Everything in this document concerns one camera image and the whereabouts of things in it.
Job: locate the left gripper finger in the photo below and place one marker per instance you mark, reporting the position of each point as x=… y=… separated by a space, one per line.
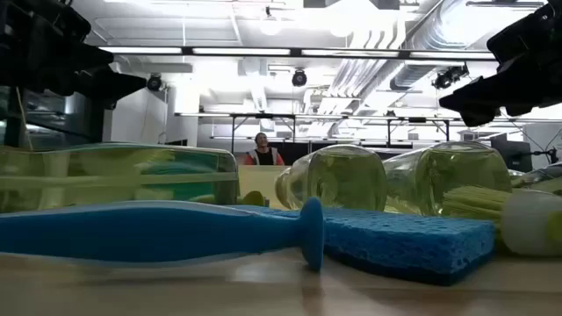
x=114 y=85
x=88 y=59

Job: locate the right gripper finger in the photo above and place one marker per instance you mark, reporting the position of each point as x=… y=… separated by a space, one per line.
x=511 y=41
x=474 y=101

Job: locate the blue cellulose sponge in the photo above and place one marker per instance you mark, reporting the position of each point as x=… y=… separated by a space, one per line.
x=395 y=241

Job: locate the black ceiling spotlight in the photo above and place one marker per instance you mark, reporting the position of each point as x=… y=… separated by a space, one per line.
x=448 y=78
x=154 y=82
x=299 y=78

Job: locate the black computer monitor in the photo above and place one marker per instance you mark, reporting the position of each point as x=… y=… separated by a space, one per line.
x=511 y=153

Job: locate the dark cabinet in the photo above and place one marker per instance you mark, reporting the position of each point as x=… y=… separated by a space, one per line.
x=44 y=123

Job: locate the long ceiling light bar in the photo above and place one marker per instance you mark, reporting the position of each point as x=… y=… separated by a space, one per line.
x=241 y=51

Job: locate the blue dish brush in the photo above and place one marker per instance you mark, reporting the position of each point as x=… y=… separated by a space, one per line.
x=153 y=232

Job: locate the person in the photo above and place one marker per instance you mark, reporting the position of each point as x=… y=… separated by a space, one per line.
x=263 y=155

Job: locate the round ceiling lamp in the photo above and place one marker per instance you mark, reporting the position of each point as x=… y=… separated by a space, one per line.
x=270 y=25

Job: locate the yellow plastic bin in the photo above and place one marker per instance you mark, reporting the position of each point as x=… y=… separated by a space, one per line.
x=259 y=180

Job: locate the silver ventilation duct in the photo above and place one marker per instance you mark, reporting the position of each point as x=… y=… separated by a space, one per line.
x=412 y=74

